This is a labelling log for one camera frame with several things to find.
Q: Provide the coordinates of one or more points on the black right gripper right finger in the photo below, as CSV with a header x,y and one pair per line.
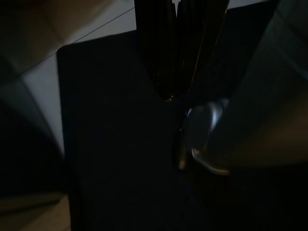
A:
x,y
199,29

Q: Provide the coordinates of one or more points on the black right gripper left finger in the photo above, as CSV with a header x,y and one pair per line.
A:
x,y
156,36

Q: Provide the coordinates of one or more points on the silver robot right leg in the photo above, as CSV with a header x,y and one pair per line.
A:
x,y
207,125

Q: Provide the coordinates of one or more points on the black floor mat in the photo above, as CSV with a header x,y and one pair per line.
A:
x,y
108,120

